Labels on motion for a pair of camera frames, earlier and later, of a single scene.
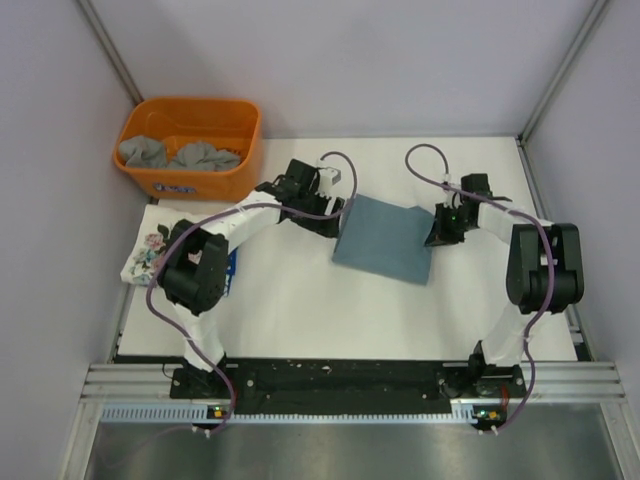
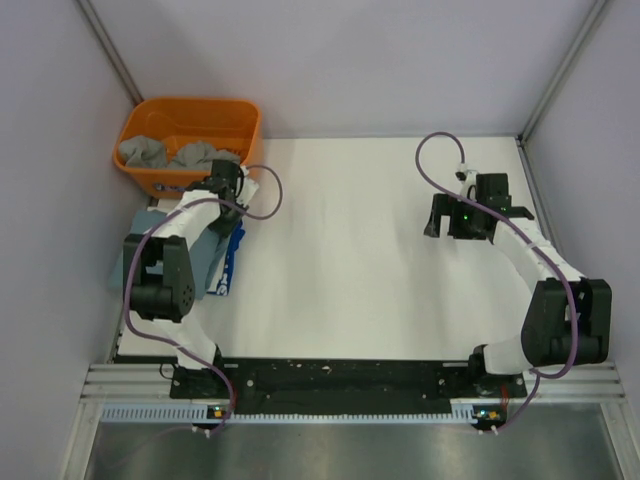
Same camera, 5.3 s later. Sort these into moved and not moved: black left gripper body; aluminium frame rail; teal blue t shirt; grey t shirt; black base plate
Moved: black left gripper body; teal blue t shirt
Not moved: black base plate; aluminium frame rail; grey t shirt
